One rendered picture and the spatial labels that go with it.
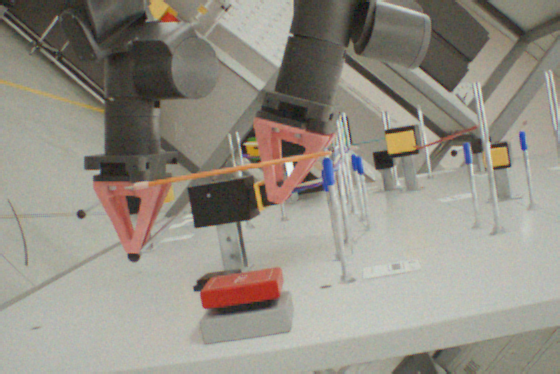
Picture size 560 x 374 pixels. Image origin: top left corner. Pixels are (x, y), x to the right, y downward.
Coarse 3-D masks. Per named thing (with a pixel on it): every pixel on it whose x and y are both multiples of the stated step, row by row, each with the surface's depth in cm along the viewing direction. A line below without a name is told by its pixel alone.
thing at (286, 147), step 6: (252, 132) 142; (282, 144) 139; (288, 144) 140; (294, 144) 141; (282, 150) 138; (288, 150) 140; (282, 156) 138; (288, 156) 140; (288, 162) 143; (282, 168) 145; (288, 168) 143; (288, 174) 143; (294, 198) 144
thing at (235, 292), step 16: (256, 272) 51; (272, 272) 50; (208, 288) 48; (224, 288) 47; (240, 288) 47; (256, 288) 47; (272, 288) 47; (208, 304) 47; (224, 304) 47; (240, 304) 48; (256, 304) 48
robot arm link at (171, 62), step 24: (72, 24) 68; (144, 24) 72; (168, 24) 68; (72, 48) 71; (96, 48) 69; (120, 48) 69; (144, 48) 68; (168, 48) 66; (192, 48) 67; (144, 72) 68; (168, 72) 66; (192, 72) 68; (216, 72) 70; (168, 96) 69; (192, 96) 68
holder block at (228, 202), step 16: (192, 192) 72; (208, 192) 72; (224, 192) 71; (240, 192) 71; (192, 208) 72; (208, 208) 72; (224, 208) 72; (240, 208) 71; (256, 208) 74; (208, 224) 72
